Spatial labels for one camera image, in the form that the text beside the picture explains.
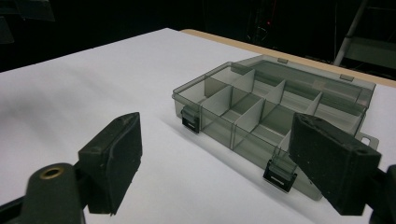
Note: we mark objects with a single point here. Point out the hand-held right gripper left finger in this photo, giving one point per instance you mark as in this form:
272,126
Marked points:
115,161

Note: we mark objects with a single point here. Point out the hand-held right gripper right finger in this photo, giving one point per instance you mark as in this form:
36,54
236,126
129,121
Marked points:
330,161

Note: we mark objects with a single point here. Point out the clear grey plastic compartment box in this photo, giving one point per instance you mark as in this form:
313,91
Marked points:
249,105

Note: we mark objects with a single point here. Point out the grey metal stand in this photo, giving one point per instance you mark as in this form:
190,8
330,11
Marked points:
358,34

